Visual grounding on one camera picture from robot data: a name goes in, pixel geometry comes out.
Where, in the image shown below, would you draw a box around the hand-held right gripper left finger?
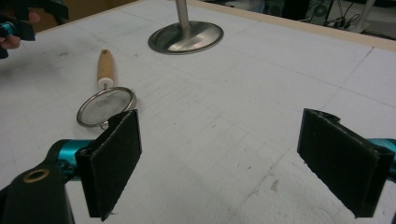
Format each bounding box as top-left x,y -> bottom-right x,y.
46,108 -> 143,222

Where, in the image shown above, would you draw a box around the black cables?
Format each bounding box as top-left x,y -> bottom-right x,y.
300,0 -> 362,30

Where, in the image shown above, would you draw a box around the grey speaker box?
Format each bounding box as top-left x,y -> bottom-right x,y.
306,0 -> 334,25

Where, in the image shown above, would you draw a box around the white stand leg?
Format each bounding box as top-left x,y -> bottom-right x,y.
347,0 -> 377,34

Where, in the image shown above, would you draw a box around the wooden-handled metal mesh strainer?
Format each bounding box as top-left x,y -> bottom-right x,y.
76,49 -> 138,131

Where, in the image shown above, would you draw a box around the round metal stand base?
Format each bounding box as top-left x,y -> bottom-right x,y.
148,0 -> 225,56

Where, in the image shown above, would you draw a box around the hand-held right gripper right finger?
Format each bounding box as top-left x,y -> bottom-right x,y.
296,107 -> 396,218

